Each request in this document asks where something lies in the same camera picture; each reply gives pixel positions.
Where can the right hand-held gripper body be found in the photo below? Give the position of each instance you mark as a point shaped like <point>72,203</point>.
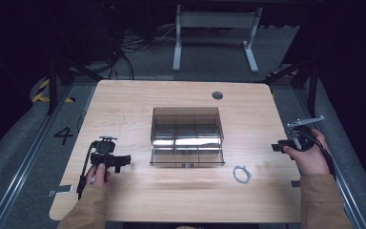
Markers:
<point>301,136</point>

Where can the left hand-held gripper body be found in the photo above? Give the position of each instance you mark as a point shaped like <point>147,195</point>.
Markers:
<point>103,149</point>

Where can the smoky clear plastic drawer box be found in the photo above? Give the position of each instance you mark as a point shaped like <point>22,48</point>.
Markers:
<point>187,136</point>

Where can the person's left hand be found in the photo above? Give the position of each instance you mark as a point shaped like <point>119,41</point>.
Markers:
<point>100,176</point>

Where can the person's right hand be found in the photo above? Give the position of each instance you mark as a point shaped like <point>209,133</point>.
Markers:
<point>311,159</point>

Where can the small dark tape piece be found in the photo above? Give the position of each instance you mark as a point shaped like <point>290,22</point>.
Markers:
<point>295,183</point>

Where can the black metal stand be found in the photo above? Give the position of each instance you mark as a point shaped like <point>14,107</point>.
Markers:
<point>53,86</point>
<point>313,89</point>

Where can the grey tape strip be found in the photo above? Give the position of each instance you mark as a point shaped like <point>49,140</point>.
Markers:
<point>62,190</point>

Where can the dark round table grommet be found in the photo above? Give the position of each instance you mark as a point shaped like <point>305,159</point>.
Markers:
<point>217,95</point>

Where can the yellow black hazard floor tape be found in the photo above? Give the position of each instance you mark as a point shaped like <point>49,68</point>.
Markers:
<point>41,92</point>

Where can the white metal desk frame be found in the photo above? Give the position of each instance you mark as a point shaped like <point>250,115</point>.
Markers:
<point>216,19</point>

